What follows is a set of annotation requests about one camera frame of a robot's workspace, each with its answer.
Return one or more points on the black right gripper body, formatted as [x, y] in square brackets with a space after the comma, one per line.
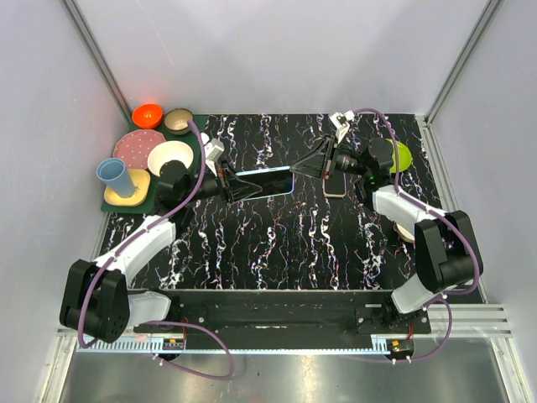
[347, 160]

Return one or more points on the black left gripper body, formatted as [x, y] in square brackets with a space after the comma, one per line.
[225, 183]

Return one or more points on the phone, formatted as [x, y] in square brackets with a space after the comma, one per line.
[335, 186]
[277, 181]

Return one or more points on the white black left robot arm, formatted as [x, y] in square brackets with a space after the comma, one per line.
[97, 301]

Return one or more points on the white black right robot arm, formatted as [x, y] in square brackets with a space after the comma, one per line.
[446, 254]

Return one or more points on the phone in beige case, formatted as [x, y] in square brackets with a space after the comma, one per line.
[335, 186]

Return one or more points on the lime green plate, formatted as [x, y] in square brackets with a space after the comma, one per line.
[405, 158]

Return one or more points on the white bowl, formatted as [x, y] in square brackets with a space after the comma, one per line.
[169, 151]

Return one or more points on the yellow square plate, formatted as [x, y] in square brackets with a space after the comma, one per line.
[141, 182]

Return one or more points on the brown patterned bowl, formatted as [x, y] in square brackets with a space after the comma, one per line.
[177, 121]

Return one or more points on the pink dotted plate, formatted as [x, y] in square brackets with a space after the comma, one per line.
[134, 147]

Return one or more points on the cream floral bowl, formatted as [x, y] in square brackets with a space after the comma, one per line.
[404, 234]

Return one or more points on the orange bowl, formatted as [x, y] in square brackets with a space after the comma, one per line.
[147, 116]

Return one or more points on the light blue cup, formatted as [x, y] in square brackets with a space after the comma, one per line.
[113, 172]

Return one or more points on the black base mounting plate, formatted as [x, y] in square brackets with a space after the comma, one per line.
[291, 320]

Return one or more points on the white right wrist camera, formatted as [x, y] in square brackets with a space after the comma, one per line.
[342, 121]

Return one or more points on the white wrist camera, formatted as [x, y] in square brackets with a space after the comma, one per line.
[342, 121]
[214, 149]

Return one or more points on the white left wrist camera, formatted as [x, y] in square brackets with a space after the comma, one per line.
[214, 149]

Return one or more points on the aluminium corner post right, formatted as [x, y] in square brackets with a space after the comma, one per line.
[473, 40]

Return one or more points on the aluminium corner post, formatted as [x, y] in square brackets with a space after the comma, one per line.
[93, 49]
[473, 40]

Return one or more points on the aluminium front rail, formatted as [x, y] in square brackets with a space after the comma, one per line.
[436, 323]

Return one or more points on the aluminium corner post left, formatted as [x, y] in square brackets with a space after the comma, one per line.
[93, 49]

